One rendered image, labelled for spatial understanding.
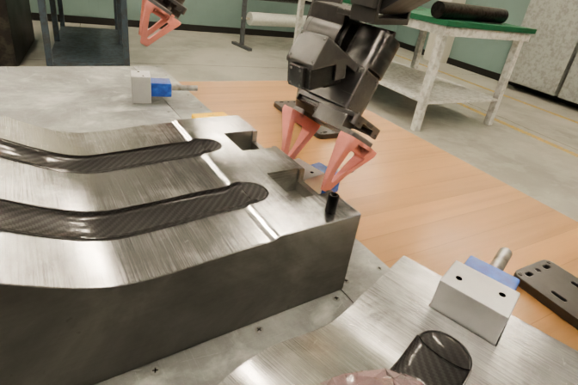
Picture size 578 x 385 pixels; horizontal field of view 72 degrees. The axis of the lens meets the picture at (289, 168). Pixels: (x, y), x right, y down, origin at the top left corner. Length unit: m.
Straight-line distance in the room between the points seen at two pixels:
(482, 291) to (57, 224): 0.32
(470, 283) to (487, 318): 0.03
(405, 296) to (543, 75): 5.87
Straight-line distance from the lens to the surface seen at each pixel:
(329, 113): 0.48
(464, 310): 0.34
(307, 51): 0.44
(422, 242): 0.52
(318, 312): 0.39
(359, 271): 0.44
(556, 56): 6.10
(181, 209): 0.36
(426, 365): 0.31
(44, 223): 0.33
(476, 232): 0.59
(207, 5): 6.99
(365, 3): 0.48
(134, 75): 0.85
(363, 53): 0.50
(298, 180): 0.42
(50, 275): 0.28
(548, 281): 0.54
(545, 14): 6.26
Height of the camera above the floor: 1.08
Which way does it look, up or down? 26 degrees down
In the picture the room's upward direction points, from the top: 8 degrees clockwise
